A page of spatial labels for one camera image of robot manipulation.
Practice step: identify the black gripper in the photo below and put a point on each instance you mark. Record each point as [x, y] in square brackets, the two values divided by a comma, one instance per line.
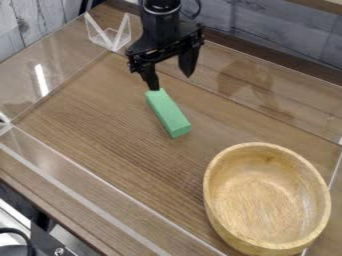
[167, 37]

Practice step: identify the green rectangular block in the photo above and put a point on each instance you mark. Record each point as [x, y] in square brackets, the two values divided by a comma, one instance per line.
[169, 113]

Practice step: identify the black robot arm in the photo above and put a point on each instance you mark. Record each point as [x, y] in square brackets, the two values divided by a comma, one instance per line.
[166, 7]

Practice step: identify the wooden bowl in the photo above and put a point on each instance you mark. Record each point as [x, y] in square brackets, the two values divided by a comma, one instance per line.
[266, 199]

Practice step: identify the clear acrylic corner bracket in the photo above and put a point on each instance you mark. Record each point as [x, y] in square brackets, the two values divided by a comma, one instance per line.
[109, 38]

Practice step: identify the clear acrylic tray wall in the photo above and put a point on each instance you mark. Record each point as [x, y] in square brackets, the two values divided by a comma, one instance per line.
[87, 154]

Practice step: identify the black metal table bracket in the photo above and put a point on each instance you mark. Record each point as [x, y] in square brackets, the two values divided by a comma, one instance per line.
[46, 244]

